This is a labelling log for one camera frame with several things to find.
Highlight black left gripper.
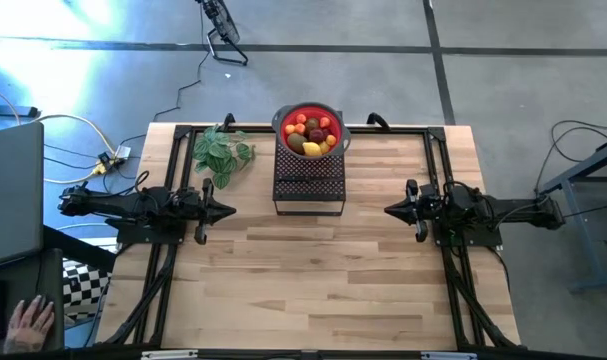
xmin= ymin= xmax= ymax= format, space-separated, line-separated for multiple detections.
xmin=179 ymin=178 xmax=238 ymax=246

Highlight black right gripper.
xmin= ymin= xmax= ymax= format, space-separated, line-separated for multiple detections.
xmin=383 ymin=178 xmax=437 ymax=244

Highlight brown kiwi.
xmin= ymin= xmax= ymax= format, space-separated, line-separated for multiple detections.
xmin=287 ymin=132 xmax=308 ymax=155

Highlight red collapsible colander grey rim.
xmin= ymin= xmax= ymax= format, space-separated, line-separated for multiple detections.
xmin=271 ymin=102 xmax=353 ymax=161

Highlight green potted plant white pot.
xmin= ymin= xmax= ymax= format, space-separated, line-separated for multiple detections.
xmin=191 ymin=124 xmax=258 ymax=190

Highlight black perforated metal shelf rack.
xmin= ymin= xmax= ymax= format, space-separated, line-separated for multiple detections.
xmin=271 ymin=144 xmax=347 ymax=217

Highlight black white checkerboard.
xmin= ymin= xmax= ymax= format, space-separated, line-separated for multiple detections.
xmin=61 ymin=258 xmax=113 ymax=322

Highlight black desk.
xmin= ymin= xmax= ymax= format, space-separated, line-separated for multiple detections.
xmin=0 ymin=224 xmax=117 ymax=354

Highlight black floor fan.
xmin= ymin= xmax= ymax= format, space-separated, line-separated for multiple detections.
xmin=196 ymin=0 xmax=250 ymax=67

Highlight grey laptop lid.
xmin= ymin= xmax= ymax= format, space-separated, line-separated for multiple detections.
xmin=0 ymin=122 xmax=45 ymax=271

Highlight person's hand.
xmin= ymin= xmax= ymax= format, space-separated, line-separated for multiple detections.
xmin=2 ymin=294 xmax=56 ymax=354

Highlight black aluminium table frame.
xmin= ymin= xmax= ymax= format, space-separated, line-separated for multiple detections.
xmin=96 ymin=123 xmax=523 ymax=351

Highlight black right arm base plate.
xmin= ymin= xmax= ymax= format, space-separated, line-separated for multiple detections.
xmin=432 ymin=219 xmax=504 ymax=248

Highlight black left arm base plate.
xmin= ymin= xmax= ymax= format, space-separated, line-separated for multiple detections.
xmin=105 ymin=217 xmax=187 ymax=246

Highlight silver edge bracket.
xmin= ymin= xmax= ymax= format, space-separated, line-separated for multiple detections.
xmin=421 ymin=351 xmax=479 ymax=360
xmin=141 ymin=349 xmax=199 ymax=360

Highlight black floor cable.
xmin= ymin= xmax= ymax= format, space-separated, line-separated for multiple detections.
xmin=118 ymin=2 xmax=208 ymax=147

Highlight black looped floor cables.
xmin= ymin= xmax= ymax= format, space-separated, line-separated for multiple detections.
xmin=532 ymin=118 xmax=607 ymax=202

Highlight pale yellow cable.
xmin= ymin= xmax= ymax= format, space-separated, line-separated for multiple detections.
xmin=0 ymin=82 xmax=118 ymax=185

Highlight blue-grey metal table frame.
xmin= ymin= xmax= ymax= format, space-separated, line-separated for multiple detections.
xmin=534 ymin=137 xmax=607 ymax=295

